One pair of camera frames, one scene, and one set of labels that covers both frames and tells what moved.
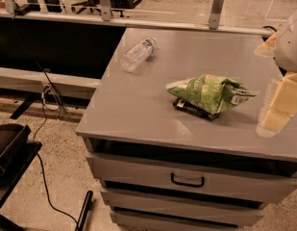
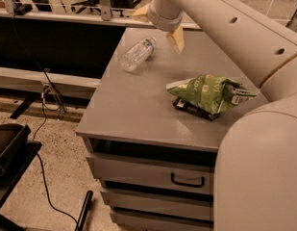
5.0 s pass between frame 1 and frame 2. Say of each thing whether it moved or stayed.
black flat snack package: stayed
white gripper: moved
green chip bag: stayed
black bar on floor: stayed
